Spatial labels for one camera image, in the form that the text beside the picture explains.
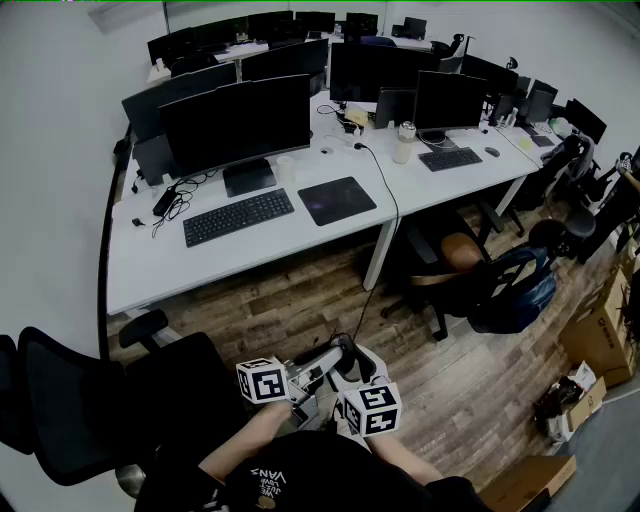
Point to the open white box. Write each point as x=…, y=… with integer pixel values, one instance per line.
x=575, y=410

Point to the large black monitor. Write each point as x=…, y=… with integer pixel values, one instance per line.
x=235, y=125

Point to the beige box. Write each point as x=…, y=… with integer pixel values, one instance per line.
x=357, y=113

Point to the grey office chair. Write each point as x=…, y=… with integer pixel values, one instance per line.
x=575, y=160

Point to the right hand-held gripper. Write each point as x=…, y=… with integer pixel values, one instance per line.
x=375, y=407

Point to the black mouse pad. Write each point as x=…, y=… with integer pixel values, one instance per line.
x=336, y=200

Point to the brown seat office chair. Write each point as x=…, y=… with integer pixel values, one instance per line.
x=460, y=252

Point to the person's right forearm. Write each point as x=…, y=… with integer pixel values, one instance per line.
x=400, y=457

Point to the small dark upright screen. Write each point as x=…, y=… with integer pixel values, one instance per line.
x=395, y=107

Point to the dark grey box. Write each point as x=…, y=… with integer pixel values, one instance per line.
x=152, y=160

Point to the tall cardboard box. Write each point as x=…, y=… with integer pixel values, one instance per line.
x=600, y=330

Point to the dark mouse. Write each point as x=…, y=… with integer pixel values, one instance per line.
x=492, y=151

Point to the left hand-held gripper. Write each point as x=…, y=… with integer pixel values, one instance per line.
x=262, y=382

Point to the black round stool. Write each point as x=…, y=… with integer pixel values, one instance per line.
x=575, y=225

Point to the blue backpack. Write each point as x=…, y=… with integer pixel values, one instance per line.
x=520, y=292

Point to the black keyboard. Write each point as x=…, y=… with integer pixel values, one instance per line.
x=237, y=217
x=450, y=159

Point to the person's left forearm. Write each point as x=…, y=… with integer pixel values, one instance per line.
x=240, y=440

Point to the grey-backed monitor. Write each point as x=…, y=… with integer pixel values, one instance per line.
x=170, y=95

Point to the black mesh office chair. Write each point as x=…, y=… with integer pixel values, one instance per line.
x=75, y=400

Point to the group of black monitors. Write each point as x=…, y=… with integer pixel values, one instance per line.
x=270, y=25

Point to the person's black printed shirt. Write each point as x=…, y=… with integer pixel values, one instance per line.
x=320, y=475

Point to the white power strip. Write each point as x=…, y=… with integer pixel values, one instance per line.
x=351, y=135

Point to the flat cardboard box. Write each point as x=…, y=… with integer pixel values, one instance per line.
x=530, y=482

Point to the yellow sticky note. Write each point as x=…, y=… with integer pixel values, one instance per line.
x=525, y=144

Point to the white paper cup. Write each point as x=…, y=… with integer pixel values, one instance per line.
x=285, y=170

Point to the white insulated bottle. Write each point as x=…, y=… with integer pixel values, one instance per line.
x=403, y=145

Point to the black power adapter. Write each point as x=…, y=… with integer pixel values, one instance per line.
x=164, y=202

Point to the wide black monitor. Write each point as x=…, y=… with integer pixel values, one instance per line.
x=375, y=70

